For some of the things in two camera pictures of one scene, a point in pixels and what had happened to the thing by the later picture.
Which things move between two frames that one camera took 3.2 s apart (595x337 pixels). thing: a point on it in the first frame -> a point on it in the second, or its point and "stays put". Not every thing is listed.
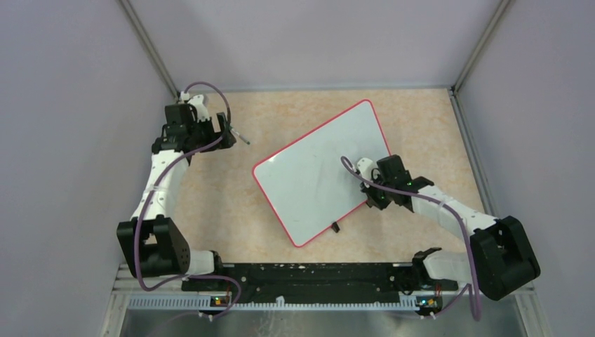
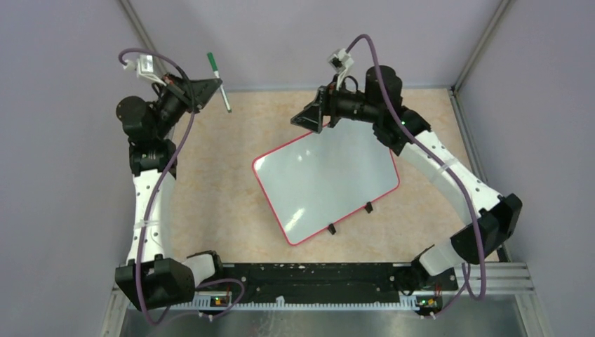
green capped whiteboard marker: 236,133 -> 216,73
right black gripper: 378,204 -> 311,117
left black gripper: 227,139 -> 176,87
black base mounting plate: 269,282 stays put
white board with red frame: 306,184 stays put
